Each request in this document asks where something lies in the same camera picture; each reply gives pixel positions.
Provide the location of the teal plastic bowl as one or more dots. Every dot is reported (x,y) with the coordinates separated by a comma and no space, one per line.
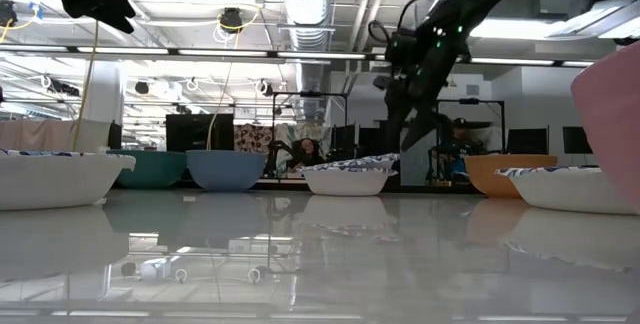
(150,169)

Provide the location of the beige curtain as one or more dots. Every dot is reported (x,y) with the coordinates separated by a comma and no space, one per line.
(40,136)

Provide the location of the silver ventilation duct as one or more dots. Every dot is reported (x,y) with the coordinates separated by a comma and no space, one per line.
(307,9)

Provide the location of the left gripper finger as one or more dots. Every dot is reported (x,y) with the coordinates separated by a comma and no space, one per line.
(102,6)

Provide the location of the black monitor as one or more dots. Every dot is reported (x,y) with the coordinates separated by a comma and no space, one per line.
(200,134)
(577,140)
(527,140)

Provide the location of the white paper bowl blue pattern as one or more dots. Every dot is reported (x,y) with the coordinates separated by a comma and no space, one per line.
(60,184)
(347,184)
(565,191)
(370,160)

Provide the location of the orange plastic bowl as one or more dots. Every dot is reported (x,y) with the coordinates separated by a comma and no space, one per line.
(485,174)

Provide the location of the floral patterned cloth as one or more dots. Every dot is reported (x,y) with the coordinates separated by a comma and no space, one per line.
(252,138)

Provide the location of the blue plastic bowl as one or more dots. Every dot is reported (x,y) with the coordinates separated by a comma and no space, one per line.
(225,171)

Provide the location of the pink plastic bowl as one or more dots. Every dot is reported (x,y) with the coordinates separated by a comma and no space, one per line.
(615,124)

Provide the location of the person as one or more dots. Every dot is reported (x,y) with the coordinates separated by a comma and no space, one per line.
(306,153)
(457,151)

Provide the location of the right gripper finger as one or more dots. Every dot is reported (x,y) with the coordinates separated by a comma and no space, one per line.
(397,119)
(422,126)

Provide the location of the black office chair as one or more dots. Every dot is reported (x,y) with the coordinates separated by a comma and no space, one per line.
(344,139)

